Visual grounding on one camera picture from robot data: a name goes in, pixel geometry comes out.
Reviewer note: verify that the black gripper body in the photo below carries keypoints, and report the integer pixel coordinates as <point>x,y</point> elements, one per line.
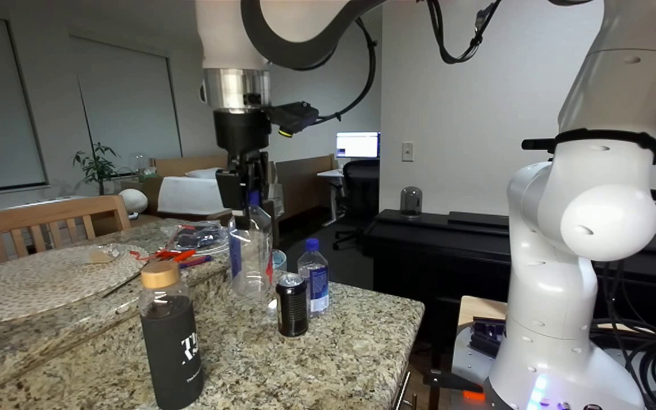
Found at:
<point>245,137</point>

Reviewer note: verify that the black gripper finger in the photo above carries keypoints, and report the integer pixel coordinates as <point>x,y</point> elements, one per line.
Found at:
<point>242,219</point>

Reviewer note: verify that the clear bottle with red label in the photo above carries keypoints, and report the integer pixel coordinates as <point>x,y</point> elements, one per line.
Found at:
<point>251,256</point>

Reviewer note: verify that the black soda can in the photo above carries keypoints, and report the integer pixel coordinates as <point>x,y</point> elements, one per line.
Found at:
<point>292,302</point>

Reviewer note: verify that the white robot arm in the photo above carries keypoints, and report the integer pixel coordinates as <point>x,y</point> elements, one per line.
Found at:
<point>588,203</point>

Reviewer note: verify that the clear bottle with blue label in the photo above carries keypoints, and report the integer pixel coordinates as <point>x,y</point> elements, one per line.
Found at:
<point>315,267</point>

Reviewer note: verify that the dark bottle with wooden cap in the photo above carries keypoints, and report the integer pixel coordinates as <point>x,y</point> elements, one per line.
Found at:
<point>170,333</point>

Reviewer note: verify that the small clear glass cup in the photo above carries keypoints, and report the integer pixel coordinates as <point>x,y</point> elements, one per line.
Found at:
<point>278,262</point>

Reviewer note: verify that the white bed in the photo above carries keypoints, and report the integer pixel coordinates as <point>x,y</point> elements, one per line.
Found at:
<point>198,192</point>

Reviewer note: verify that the lit computer monitor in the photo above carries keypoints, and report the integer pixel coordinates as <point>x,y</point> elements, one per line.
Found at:
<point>358,144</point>

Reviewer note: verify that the black office chair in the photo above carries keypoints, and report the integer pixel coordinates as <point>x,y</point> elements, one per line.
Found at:
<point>360,200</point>

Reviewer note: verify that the green potted plant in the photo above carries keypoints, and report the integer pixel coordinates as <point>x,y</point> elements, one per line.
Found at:
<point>99,164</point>

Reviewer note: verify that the round woven placemat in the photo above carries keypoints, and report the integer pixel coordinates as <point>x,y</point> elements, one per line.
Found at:
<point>56,279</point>

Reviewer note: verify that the red handled tool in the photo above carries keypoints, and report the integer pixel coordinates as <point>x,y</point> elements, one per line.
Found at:
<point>181,259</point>

